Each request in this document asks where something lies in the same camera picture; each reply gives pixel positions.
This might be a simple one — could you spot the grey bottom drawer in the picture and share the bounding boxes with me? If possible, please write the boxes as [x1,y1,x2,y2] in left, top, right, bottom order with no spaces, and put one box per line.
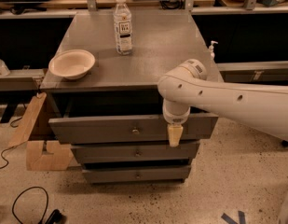
[82,165,191,183]

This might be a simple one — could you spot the grey drawer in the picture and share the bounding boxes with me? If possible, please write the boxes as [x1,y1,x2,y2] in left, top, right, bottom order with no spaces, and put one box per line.
[48,113,218,144]
[71,140,199,163]
[82,165,191,183]

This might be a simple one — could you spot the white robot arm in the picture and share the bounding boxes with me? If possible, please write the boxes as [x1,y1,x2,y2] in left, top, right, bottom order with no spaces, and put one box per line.
[158,60,288,224]

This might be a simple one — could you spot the white paper bowl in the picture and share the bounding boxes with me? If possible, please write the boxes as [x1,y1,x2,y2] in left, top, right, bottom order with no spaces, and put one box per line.
[48,49,96,80]

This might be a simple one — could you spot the clear plastic water bottle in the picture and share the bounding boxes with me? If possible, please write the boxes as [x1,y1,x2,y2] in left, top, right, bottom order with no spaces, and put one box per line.
[114,0,132,55]

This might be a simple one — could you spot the small pump dispenser bottle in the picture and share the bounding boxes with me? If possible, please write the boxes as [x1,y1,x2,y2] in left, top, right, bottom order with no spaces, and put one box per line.
[208,40,218,61]

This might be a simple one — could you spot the black cable coil on desk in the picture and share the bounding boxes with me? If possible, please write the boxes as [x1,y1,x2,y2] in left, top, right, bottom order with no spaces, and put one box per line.
[158,0,185,11]

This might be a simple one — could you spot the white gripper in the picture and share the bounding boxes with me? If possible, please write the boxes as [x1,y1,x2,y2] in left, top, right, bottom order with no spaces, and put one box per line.
[162,100,190,147]

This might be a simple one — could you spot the grey drawer cabinet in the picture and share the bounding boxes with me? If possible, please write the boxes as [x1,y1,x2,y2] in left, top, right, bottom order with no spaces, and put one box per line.
[41,8,221,171]

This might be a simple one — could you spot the grey middle drawer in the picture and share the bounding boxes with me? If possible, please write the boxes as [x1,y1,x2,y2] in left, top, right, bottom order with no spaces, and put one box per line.
[71,140,199,163]

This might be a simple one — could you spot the notched wooden block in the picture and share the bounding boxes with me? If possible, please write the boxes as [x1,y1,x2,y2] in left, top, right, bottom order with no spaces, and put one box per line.
[26,140,74,171]

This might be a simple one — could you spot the grey top drawer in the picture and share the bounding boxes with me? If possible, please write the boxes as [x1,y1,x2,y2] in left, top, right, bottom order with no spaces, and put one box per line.
[48,113,218,144]

